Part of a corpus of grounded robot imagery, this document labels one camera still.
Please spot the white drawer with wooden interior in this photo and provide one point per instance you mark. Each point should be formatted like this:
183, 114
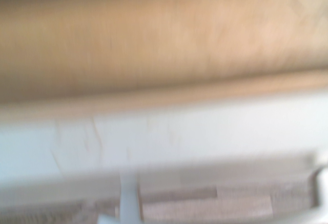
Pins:
164, 137

